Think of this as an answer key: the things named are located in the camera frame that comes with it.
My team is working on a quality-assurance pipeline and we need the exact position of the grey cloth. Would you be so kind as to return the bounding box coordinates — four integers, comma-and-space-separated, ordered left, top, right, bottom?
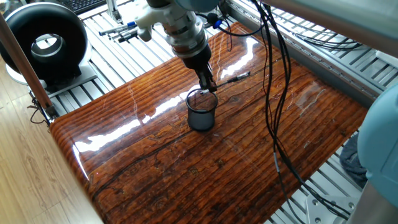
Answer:
339, 132, 368, 189

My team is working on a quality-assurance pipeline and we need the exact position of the glossy wood grain board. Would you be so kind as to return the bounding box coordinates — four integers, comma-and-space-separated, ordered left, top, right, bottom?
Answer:
49, 21, 369, 224

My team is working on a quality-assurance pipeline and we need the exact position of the black pen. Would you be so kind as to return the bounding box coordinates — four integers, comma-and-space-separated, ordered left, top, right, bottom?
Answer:
200, 70, 251, 95

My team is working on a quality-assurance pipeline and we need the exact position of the black keyboard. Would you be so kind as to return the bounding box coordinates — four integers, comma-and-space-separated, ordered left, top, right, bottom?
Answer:
57, 0, 106, 15

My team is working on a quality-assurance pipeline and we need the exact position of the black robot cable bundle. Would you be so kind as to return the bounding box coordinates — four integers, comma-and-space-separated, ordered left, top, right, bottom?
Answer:
195, 0, 364, 223

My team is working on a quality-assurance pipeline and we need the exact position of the blue capped marker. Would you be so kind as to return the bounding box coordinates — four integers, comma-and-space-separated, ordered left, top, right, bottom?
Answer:
98, 21, 137, 36

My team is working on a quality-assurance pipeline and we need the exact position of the brown wooden pole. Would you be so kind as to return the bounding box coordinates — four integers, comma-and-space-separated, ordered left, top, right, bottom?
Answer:
0, 12, 58, 118

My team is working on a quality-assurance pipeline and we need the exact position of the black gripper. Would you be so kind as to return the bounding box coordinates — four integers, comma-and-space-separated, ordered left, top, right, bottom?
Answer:
180, 45, 218, 93

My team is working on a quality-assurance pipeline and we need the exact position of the black mesh pen holder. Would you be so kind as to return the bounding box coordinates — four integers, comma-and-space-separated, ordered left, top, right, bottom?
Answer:
185, 88, 219, 132

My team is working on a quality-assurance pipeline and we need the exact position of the black ring device white base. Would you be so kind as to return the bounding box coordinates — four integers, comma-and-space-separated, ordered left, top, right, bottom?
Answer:
0, 1, 99, 94

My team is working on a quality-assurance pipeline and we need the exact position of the white power strip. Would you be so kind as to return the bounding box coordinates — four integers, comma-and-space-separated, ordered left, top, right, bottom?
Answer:
375, 49, 398, 70

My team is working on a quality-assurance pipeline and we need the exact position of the metal stand post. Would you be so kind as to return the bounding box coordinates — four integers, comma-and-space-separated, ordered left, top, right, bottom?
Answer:
105, 0, 124, 24

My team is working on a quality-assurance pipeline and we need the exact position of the metal mounting plate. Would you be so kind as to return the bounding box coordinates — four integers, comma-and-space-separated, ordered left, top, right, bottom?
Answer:
306, 194, 358, 224

